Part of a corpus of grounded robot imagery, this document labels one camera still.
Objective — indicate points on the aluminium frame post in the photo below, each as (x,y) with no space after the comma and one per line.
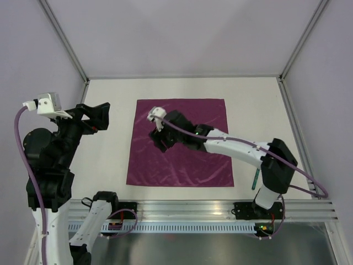
(46,8)
(317,14)

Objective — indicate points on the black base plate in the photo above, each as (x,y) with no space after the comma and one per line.
(126,215)
(251,211)

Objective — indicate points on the purple cloth napkin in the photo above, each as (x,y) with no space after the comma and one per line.
(178,166)

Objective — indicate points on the green handled knife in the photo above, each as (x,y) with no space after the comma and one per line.
(255,180)

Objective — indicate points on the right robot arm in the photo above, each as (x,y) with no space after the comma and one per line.
(273,159)

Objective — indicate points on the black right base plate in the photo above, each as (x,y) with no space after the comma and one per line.
(251,211)

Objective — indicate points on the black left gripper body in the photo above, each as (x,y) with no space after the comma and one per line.
(72,130)

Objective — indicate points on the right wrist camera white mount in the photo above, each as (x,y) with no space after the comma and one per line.
(156,115)

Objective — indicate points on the aluminium front rail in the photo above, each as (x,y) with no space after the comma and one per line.
(295,210)

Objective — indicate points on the aluminium frame post left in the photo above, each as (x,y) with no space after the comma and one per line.
(46,8)

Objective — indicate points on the white slotted cable duct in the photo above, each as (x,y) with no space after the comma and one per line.
(175,227)

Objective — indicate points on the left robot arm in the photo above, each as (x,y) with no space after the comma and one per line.
(47,156)

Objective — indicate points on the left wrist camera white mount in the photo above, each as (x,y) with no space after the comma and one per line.
(47,105)

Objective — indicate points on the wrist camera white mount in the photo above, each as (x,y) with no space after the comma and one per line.
(156,115)
(47,105)

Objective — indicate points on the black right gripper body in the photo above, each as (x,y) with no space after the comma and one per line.
(167,137)

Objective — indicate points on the aluminium frame post right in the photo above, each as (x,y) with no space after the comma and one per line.
(317,14)

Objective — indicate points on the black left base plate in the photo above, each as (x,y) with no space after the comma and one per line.
(126,215)

